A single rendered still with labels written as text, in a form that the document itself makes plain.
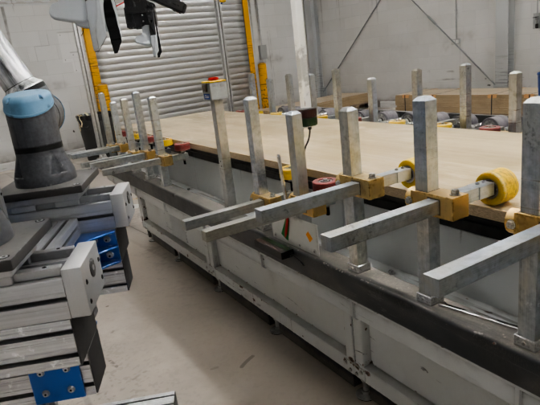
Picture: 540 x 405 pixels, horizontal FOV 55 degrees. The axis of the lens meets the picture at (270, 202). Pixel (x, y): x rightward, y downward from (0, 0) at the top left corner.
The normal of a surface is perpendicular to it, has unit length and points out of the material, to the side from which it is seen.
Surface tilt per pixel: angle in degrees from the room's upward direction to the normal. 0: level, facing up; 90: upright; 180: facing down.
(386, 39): 90
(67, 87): 90
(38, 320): 90
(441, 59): 90
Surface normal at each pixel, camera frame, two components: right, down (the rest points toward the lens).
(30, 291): 0.13, 0.26
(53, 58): 0.61, 0.15
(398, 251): -0.85, 0.24
